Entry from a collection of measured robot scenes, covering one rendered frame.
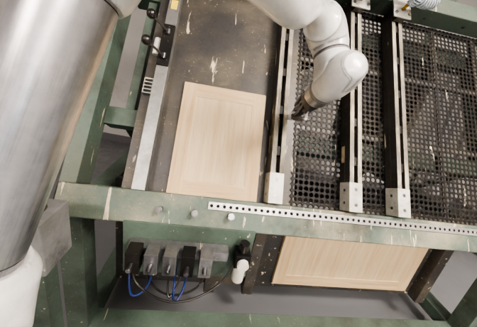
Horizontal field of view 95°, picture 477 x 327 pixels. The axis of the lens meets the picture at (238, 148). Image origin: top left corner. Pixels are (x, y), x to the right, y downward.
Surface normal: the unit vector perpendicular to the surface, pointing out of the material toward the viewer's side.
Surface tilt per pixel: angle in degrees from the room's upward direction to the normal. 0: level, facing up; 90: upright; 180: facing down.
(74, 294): 90
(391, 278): 90
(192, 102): 60
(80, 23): 91
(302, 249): 90
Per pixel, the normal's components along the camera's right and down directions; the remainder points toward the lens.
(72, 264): 0.08, 0.33
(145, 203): 0.15, -0.18
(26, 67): 0.41, 0.21
